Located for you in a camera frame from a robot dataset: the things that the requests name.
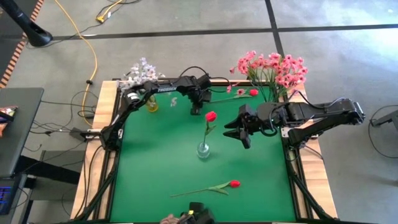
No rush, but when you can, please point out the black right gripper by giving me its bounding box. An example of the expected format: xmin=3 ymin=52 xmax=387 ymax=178
xmin=223 ymin=114 xmax=265 ymax=149

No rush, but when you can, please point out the red tulip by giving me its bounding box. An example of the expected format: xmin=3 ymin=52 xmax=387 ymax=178
xmin=170 ymin=179 xmax=241 ymax=198
xmin=210 ymin=88 xmax=259 ymax=104
xmin=201 ymin=111 xmax=218 ymax=150

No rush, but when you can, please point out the ribbed clear glass vase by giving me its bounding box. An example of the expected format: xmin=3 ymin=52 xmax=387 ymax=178
xmin=196 ymin=141 xmax=211 ymax=159

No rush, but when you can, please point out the yellow glass vase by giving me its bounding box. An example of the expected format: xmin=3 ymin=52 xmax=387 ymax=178
xmin=146 ymin=95 xmax=159 ymax=113

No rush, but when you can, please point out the green table mat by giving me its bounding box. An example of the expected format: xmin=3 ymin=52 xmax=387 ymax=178
xmin=109 ymin=86 xmax=297 ymax=222

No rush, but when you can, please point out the black handheld device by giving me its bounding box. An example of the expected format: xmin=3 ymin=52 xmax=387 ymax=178
xmin=180 ymin=201 xmax=216 ymax=224

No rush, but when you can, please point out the person's hand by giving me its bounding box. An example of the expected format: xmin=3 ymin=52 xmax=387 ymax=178
xmin=160 ymin=213 xmax=183 ymax=224

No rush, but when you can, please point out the black power adapter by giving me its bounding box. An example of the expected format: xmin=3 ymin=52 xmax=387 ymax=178
xmin=68 ymin=126 xmax=86 ymax=142

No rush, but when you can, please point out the black stand base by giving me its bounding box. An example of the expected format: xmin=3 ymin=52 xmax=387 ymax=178
xmin=0 ymin=0 xmax=53 ymax=47

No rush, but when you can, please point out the dark grey desk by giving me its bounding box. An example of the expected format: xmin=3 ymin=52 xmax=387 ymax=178
xmin=0 ymin=87 xmax=45 ymax=179

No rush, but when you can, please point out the colourful snack bag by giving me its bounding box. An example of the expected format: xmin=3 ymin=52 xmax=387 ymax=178
xmin=0 ymin=105 xmax=19 ymax=138

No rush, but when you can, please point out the black hazard-edged floor mat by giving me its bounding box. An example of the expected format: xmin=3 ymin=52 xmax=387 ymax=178
xmin=0 ymin=0 xmax=45 ymax=88

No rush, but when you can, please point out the backlit keyboard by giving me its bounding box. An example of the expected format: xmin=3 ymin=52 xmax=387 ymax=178
xmin=0 ymin=183 xmax=15 ymax=216

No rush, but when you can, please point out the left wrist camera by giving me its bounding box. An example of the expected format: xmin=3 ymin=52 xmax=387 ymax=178
xmin=197 ymin=73 xmax=213 ymax=90

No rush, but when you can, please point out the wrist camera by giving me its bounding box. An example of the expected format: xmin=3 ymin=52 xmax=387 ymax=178
xmin=197 ymin=73 xmax=213 ymax=90
xmin=238 ymin=104 xmax=253 ymax=121

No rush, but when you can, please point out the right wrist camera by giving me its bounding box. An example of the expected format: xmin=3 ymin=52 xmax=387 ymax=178
xmin=238 ymin=104 xmax=253 ymax=121

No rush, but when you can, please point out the black aluminium table frame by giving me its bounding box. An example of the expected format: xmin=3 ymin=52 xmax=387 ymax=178
xmin=79 ymin=79 xmax=335 ymax=224

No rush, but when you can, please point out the yellow extension cable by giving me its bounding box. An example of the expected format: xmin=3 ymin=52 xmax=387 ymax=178
xmin=54 ymin=0 xmax=99 ymax=108

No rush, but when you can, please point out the yellow plug cord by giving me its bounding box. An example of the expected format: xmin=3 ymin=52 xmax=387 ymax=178
xmin=95 ymin=0 xmax=125 ymax=23

